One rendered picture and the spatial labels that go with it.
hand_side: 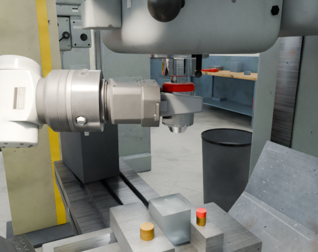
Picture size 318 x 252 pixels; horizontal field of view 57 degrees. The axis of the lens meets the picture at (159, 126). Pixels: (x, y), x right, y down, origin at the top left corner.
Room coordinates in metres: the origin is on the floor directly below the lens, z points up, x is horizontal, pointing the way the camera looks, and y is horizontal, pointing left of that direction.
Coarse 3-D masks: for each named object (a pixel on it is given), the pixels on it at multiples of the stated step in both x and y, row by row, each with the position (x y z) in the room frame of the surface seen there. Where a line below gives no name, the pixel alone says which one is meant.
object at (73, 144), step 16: (112, 128) 0.86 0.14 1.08; (64, 144) 0.94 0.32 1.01; (80, 144) 0.80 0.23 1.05; (96, 144) 0.82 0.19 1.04; (112, 144) 0.85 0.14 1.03; (64, 160) 0.95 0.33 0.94; (80, 160) 0.81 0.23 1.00; (96, 160) 0.82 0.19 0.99; (112, 160) 0.85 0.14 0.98; (80, 176) 0.82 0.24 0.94; (96, 176) 0.82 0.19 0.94
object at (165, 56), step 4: (148, 56) 0.42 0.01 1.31; (152, 56) 0.40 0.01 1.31; (156, 56) 0.39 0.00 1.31; (160, 56) 0.39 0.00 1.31; (164, 56) 0.39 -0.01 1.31; (168, 56) 0.38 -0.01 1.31; (172, 56) 0.38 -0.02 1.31; (176, 56) 0.38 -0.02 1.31; (180, 56) 0.38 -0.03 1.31; (184, 56) 0.38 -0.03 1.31; (188, 56) 0.38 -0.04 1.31; (192, 56) 0.38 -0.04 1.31; (204, 56) 0.40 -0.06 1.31; (208, 56) 0.41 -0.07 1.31
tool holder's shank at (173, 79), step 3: (171, 78) 0.42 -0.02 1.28; (174, 78) 0.41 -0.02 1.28; (177, 78) 0.41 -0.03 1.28; (180, 78) 0.41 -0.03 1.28; (183, 78) 0.41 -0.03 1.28; (171, 81) 0.42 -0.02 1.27; (174, 81) 0.41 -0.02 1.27; (177, 81) 0.41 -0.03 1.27; (180, 81) 0.41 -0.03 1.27; (183, 81) 0.41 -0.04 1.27
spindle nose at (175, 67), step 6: (162, 60) 0.42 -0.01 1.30; (168, 60) 0.41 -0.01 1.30; (174, 60) 0.40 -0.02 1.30; (180, 60) 0.40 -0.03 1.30; (186, 60) 0.40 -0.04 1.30; (192, 60) 0.41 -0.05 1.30; (168, 66) 0.41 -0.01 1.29; (174, 66) 0.40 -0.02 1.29; (180, 66) 0.40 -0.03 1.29; (186, 66) 0.40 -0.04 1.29; (192, 66) 0.41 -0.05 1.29; (162, 72) 0.42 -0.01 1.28; (168, 72) 0.41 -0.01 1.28; (174, 72) 0.40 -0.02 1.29; (180, 72) 0.40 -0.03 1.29; (186, 72) 0.40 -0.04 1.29; (192, 72) 0.41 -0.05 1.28
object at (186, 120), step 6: (162, 90) 0.42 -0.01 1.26; (180, 114) 0.40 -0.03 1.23; (186, 114) 0.40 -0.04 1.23; (192, 114) 0.41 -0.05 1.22; (162, 120) 0.42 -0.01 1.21; (168, 120) 0.41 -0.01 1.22; (174, 120) 0.40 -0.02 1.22; (180, 120) 0.40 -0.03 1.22; (186, 120) 0.40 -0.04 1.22; (192, 120) 0.41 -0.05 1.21; (174, 126) 0.40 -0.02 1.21; (180, 126) 0.40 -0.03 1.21
